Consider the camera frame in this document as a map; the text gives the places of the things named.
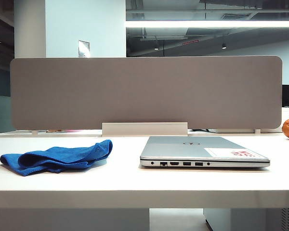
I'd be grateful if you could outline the silver wall plate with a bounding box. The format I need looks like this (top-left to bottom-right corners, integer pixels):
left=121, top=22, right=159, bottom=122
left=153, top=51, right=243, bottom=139
left=78, top=39, right=91, bottom=58

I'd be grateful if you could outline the white rounded device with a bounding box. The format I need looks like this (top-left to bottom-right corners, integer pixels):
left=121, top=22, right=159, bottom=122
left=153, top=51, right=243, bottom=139
left=281, top=107, right=289, bottom=128

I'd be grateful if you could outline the silver laptop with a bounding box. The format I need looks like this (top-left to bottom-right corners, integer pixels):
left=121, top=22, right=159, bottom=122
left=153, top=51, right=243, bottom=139
left=139, top=136, right=271, bottom=168

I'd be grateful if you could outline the white under-desk cabinet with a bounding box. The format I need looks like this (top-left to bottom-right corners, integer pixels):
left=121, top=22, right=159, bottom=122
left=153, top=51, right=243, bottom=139
left=203, top=208, right=289, bottom=231

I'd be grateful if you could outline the white desk leg panel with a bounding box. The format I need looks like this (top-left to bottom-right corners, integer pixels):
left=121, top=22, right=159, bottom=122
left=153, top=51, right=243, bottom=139
left=0, top=208, right=150, bottom=231

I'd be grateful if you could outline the grey fabric desk divider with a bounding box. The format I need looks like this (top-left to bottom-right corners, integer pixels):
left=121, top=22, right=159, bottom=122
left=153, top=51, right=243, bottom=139
left=10, top=55, right=283, bottom=131

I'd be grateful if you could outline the long white ceiling light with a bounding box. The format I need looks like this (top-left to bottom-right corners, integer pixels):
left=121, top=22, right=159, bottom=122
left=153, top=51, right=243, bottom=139
left=125, top=20, right=289, bottom=28

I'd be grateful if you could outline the blue microfibre rag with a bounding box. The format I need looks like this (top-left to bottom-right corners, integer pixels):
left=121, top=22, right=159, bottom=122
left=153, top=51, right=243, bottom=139
left=0, top=139, right=113, bottom=177

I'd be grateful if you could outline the white sticker with red print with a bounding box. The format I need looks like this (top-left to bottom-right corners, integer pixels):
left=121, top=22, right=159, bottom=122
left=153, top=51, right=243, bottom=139
left=204, top=147, right=265, bottom=159

